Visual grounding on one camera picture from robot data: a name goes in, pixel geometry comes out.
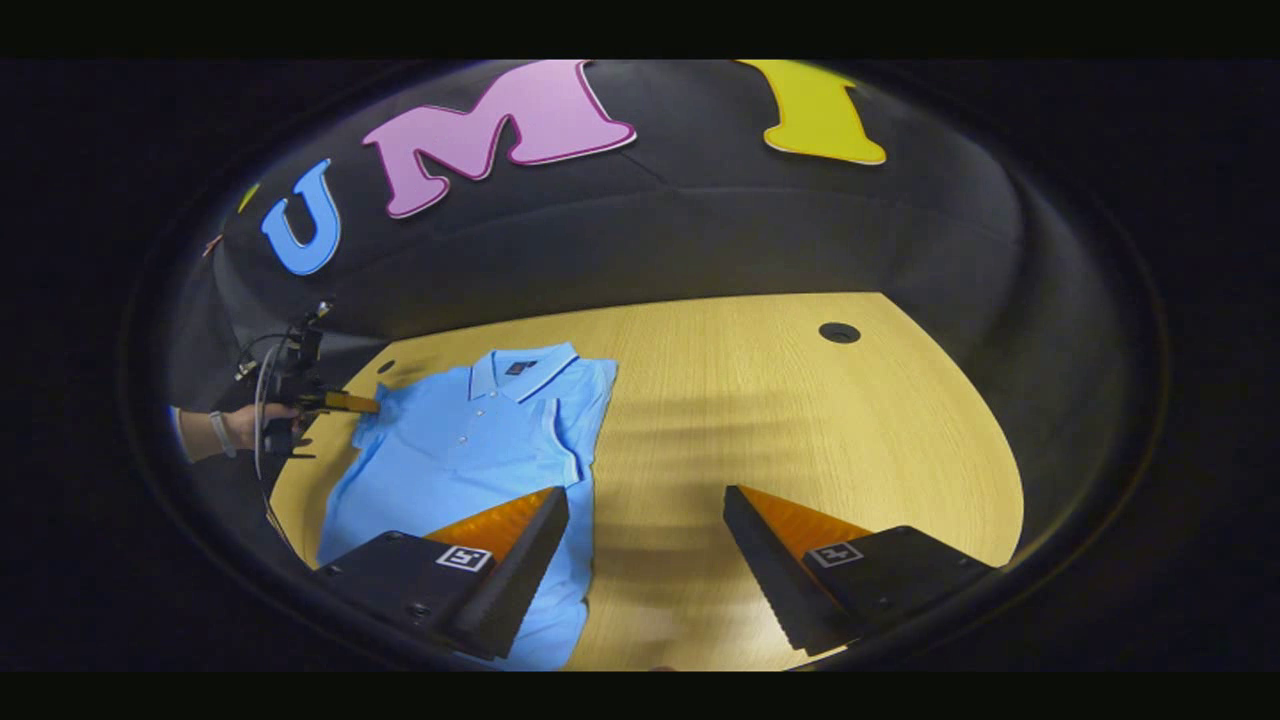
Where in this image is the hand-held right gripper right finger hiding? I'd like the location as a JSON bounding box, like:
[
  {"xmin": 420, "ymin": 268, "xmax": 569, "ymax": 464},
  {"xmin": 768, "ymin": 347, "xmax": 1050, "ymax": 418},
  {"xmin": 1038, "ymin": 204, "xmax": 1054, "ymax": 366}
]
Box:
[{"xmin": 722, "ymin": 485, "xmax": 1001, "ymax": 658}]

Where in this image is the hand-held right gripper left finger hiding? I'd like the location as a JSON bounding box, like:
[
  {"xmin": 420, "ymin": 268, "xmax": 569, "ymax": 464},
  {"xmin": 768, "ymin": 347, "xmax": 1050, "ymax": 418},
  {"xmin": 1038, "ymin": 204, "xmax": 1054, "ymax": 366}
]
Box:
[{"xmin": 308, "ymin": 486, "xmax": 571, "ymax": 663}]

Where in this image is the light blue T-shirt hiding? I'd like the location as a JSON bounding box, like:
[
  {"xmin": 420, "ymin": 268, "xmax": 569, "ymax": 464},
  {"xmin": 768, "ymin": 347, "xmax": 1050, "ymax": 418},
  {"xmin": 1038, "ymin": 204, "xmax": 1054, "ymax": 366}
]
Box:
[{"xmin": 316, "ymin": 342, "xmax": 619, "ymax": 672}]

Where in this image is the black backdrop cloth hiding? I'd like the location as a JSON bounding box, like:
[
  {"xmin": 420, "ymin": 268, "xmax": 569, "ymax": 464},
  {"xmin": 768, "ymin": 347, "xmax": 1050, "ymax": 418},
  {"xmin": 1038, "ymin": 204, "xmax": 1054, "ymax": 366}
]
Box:
[{"xmin": 165, "ymin": 60, "xmax": 1166, "ymax": 601}]

